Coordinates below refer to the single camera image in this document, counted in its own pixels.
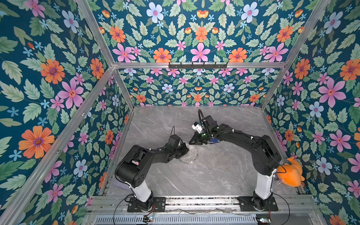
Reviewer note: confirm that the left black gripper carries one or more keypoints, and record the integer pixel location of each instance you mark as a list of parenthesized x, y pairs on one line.
[(184, 149)]

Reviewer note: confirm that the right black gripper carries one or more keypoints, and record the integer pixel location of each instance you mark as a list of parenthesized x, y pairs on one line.
[(200, 138)]

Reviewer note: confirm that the blue tape dispenser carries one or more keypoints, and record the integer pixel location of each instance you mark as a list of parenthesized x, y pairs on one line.
[(213, 130)]

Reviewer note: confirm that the clear bubble wrap sheet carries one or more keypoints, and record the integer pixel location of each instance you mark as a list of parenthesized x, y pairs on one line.
[(193, 154)]

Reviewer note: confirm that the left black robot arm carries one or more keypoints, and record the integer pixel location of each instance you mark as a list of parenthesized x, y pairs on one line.
[(134, 167)]

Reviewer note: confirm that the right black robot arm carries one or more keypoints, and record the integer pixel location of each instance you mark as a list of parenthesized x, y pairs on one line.
[(265, 156)]

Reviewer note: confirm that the black hook rack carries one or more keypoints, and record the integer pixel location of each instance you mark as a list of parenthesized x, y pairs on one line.
[(201, 65)]

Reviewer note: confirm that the orange plush toy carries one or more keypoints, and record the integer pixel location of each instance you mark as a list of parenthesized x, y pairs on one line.
[(290, 174)]

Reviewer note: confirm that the white ventilation grille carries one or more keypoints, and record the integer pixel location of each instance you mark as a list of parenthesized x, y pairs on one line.
[(176, 219)]

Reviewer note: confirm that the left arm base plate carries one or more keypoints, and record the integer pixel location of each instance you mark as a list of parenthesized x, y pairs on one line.
[(153, 204)]

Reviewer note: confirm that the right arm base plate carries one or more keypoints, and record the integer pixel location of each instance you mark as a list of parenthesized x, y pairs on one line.
[(256, 204)]

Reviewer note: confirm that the aluminium mounting rail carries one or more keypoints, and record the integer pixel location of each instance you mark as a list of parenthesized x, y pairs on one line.
[(227, 204)]

